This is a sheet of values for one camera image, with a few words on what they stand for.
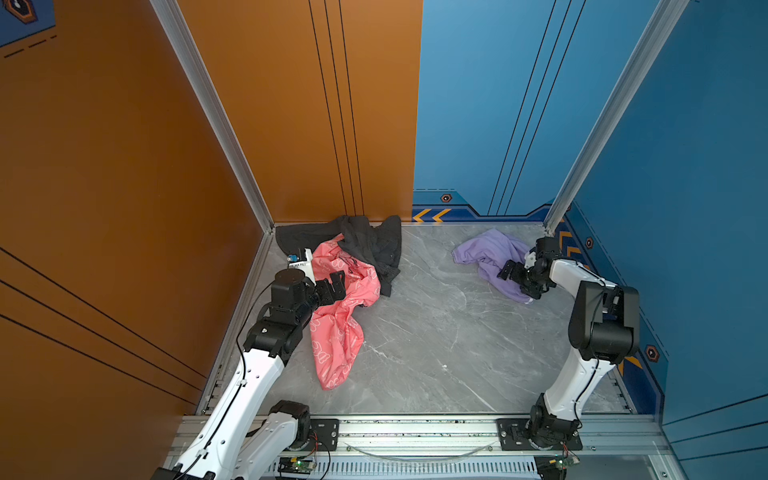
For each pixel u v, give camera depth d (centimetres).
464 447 72
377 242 100
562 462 70
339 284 69
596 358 53
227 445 40
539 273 76
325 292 66
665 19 70
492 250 102
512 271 91
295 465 71
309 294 66
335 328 81
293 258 63
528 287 87
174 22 70
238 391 45
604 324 51
